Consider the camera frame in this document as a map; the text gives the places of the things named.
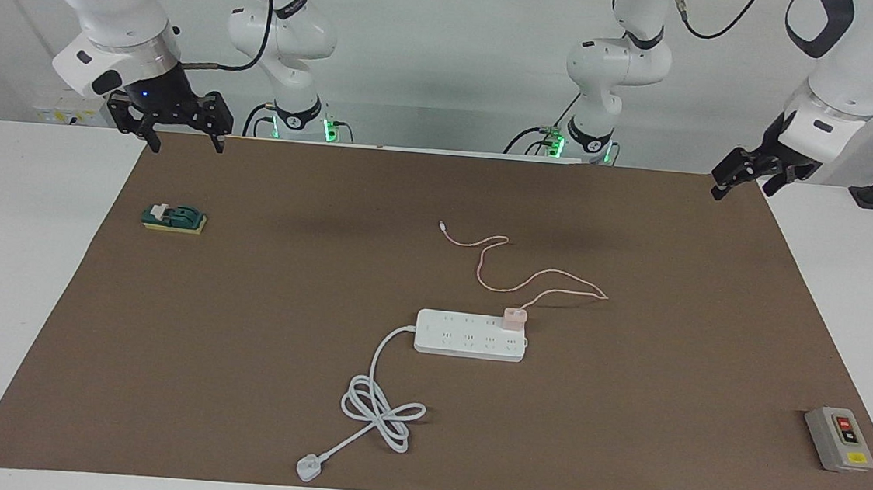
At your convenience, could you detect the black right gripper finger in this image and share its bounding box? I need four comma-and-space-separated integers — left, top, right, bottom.
103, 92, 166, 154
188, 89, 236, 155

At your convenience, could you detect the pink charging cable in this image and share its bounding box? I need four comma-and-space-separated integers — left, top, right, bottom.
432, 220, 614, 321

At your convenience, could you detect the white power strip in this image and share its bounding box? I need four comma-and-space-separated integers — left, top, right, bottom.
412, 308, 530, 363

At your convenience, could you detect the green circuit board module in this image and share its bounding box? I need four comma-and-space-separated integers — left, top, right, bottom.
140, 201, 209, 237

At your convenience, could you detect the brown table mat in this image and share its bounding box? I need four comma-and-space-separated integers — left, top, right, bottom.
0, 117, 873, 490

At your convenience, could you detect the white wall socket box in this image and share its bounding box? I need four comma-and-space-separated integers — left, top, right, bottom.
33, 93, 123, 130

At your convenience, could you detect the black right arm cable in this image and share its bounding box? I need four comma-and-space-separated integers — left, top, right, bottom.
178, 0, 275, 78

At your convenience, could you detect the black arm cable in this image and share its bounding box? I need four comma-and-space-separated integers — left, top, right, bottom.
178, 0, 275, 78
667, 0, 764, 45

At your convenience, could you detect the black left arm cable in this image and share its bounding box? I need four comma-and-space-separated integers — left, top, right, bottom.
667, 0, 764, 45

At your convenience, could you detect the grey on-off switch box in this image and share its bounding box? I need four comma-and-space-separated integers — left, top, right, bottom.
800, 404, 873, 475

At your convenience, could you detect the white power cord with plug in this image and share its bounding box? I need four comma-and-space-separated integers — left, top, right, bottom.
295, 317, 433, 490

